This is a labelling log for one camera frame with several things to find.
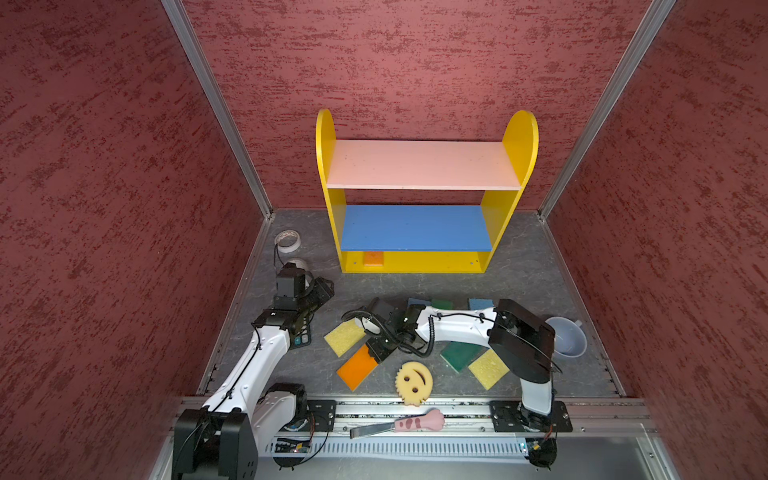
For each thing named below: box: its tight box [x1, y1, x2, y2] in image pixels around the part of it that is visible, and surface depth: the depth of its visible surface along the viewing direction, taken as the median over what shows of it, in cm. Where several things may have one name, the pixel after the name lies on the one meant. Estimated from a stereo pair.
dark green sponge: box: [440, 341, 490, 374], surface depth 84 cm
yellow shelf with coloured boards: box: [315, 109, 539, 273], surface depth 81 cm
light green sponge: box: [431, 299, 454, 310], surface depth 97 cm
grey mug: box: [545, 316, 587, 358], surface depth 85 cm
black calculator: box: [290, 313, 314, 349], surface depth 87 cm
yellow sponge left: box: [324, 317, 367, 358], surface depth 88 cm
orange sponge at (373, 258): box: [364, 251, 384, 267], surface depth 106 cm
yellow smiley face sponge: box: [395, 361, 433, 407], surface depth 79 cm
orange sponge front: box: [336, 344, 379, 392], surface depth 82 cm
